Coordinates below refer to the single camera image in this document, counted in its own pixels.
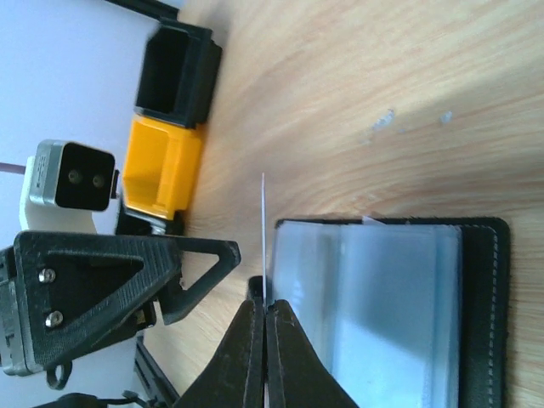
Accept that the yellow plastic bin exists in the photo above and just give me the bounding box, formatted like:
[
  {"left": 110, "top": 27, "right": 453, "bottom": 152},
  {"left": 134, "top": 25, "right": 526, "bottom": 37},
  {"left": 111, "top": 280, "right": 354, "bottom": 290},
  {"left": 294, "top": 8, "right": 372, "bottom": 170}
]
[{"left": 122, "top": 115, "right": 207, "bottom": 220}]

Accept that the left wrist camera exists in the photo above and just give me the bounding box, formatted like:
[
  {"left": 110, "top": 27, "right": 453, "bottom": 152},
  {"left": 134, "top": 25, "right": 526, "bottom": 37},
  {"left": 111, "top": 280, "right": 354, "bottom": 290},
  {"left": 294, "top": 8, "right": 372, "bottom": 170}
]
[{"left": 19, "top": 139, "right": 119, "bottom": 234}]

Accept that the black plastic bin near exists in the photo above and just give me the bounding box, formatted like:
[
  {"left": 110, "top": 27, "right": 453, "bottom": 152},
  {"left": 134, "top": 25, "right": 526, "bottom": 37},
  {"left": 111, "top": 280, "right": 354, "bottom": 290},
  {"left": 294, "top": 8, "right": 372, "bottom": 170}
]
[{"left": 115, "top": 202, "right": 185, "bottom": 235}]

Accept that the black frame post left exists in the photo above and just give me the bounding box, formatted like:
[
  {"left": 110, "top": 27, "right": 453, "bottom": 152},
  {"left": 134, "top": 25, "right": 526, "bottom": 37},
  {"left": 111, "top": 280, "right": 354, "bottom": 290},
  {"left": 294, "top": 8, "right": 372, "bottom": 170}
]
[{"left": 106, "top": 0, "right": 179, "bottom": 20}]

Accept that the black plastic bin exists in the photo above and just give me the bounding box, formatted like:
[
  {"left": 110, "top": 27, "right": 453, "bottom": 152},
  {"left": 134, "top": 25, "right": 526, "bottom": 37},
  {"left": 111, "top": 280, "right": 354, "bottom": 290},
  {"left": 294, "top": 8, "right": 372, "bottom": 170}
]
[
  {"left": 135, "top": 19, "right": 223, "bottom": 128},
  {"left": 115, "top": 202, "right": 185, "bottom": 235}
]

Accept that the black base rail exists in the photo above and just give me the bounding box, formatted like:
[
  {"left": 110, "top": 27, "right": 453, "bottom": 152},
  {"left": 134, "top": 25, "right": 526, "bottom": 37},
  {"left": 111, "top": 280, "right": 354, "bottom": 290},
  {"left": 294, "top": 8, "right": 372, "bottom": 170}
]
[{"left": 134, "top": 336, "right": 179, "bottom": 407}]

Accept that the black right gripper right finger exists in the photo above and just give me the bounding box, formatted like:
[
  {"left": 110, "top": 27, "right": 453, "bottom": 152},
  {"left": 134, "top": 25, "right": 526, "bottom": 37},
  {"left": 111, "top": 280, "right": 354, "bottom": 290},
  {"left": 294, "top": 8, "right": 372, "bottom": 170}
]
[{"left": 264, "top": 300, "right": 357, "bottom": 407}]

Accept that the black plastic bin far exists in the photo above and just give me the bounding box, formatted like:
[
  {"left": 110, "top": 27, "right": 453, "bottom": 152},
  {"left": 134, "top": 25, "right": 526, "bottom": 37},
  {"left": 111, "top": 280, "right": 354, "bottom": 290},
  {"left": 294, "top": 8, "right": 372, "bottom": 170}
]
[{"left": 135, "top": 19, "right": 223, "bottom": 128}]

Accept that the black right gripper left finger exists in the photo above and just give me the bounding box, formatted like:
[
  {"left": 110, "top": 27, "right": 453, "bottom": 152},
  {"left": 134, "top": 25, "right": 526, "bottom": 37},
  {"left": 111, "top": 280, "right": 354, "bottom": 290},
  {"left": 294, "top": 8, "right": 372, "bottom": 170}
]
[{"left": 174, "top": 299, "right": 264, "bottom": 407}]

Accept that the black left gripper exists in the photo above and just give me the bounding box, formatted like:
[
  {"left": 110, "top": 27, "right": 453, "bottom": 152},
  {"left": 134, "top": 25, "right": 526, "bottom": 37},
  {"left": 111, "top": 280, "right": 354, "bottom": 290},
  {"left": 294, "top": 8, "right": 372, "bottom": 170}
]
[{"left": 1, "top": 230, "right": 241, "bottom": 378}]

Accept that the black card holder wallet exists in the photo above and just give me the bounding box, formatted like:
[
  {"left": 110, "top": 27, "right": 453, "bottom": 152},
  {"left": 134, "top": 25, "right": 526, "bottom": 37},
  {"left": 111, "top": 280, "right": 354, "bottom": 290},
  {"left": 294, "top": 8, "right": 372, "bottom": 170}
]
[{"left": 267, "top": 217, "right": 511, "bottom": 407}]

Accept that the black VIP card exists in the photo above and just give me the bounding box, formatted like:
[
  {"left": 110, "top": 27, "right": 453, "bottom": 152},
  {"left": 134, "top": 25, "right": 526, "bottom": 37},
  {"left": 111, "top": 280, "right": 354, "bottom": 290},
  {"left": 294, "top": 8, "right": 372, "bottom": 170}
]
[{"left": 261, "top": 173, "right": 269, "bottom": 408}]

